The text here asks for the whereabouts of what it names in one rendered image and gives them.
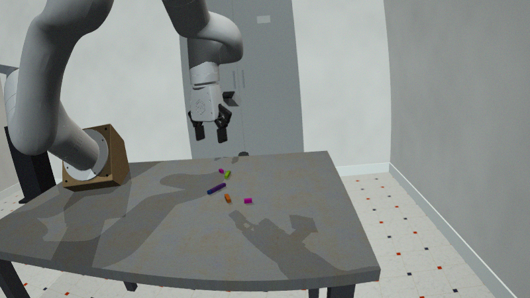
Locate purple rod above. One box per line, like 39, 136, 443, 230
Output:
210, 183, 226, 193

